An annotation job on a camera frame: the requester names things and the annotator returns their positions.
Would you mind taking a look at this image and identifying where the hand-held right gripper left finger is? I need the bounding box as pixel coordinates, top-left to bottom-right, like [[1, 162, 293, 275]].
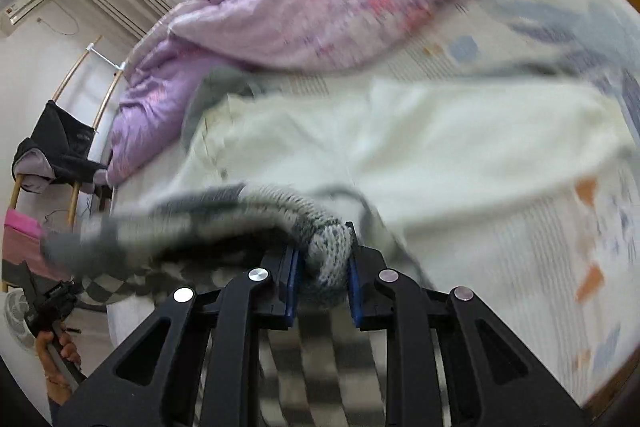
[[52, 247, 302, 427]]

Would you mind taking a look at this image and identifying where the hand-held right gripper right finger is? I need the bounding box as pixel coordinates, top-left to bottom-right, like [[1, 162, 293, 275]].
[[346, 222, 593, 427]]

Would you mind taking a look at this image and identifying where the wooden chair with clothes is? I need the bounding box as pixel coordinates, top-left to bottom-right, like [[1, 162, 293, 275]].
[[7, 34, 126, 293]]

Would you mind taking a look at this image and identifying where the person's left hand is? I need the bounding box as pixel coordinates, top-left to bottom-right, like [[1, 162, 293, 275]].
[[35, 329, 83, 408]]

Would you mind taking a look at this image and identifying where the white floor fan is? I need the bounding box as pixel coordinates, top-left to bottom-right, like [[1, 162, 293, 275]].
[[2, 289, 51, 353]]

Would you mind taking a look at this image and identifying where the pink cloth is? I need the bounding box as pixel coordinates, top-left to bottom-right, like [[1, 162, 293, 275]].
[[2, 209, 46, 268]]

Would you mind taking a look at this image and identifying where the bed with patterned sheet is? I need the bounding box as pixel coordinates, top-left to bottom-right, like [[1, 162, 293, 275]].
[[107, 0, 640, 427]]

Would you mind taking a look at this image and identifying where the dark jacket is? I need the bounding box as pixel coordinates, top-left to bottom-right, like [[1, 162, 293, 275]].
[[12, 99, 108, 195]]

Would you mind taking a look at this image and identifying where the cream white garment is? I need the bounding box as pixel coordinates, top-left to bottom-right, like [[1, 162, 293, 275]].
[[177, 77, 633, 258]]

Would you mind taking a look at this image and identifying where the white air conditioner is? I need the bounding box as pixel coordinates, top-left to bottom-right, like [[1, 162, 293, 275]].
[[0, 0, 56, 25]]

